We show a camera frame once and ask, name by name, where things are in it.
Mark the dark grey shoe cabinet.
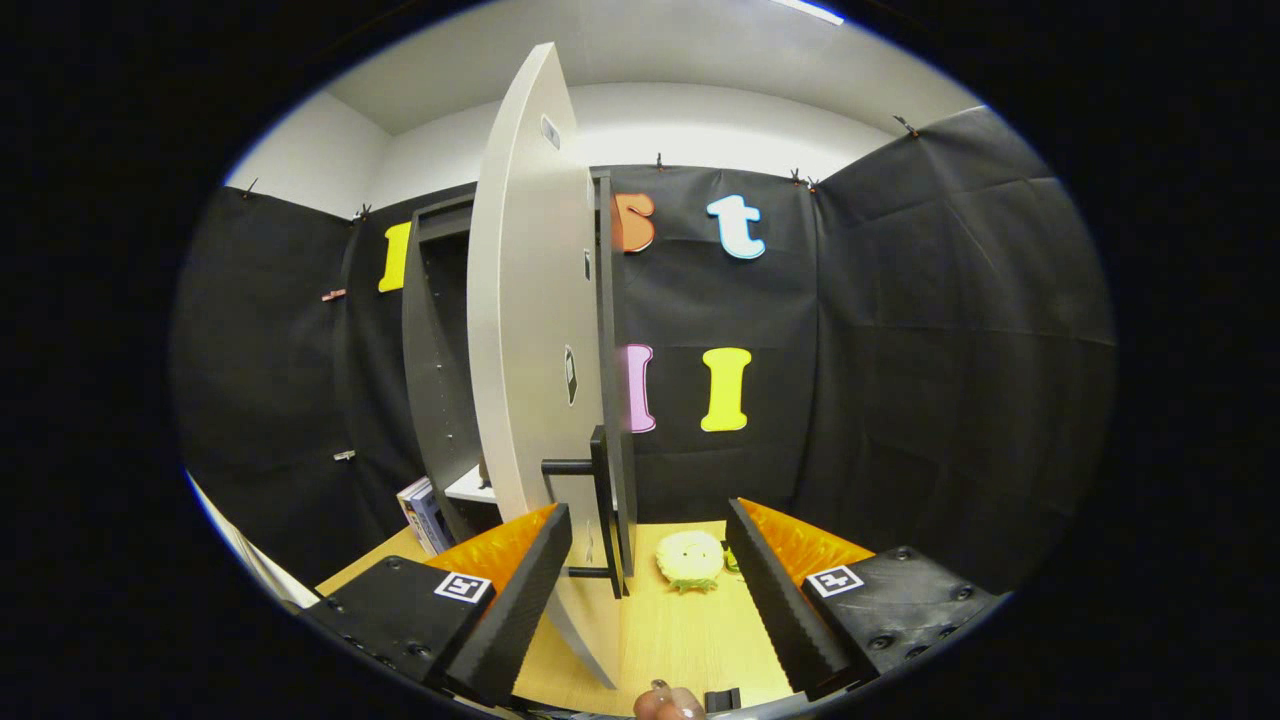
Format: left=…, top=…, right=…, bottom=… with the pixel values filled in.
left=402, top=170, right=641, bottom=601

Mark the black backdrop cloth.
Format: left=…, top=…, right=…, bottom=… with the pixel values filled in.
left=170, top=105, right=1116, bottom=601

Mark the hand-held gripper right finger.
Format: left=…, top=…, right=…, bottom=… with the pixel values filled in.
left=725, top=497, right=1011, bottom=701

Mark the white book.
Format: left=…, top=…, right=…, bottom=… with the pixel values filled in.
left=397, top=477, right=436, bottom=557

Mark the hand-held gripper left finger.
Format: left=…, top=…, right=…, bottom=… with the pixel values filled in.
left=300, top=503, right=573, bottom=706

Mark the yellow plush toy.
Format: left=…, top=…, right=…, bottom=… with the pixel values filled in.
left=655, top=530, right=728, bottom=594

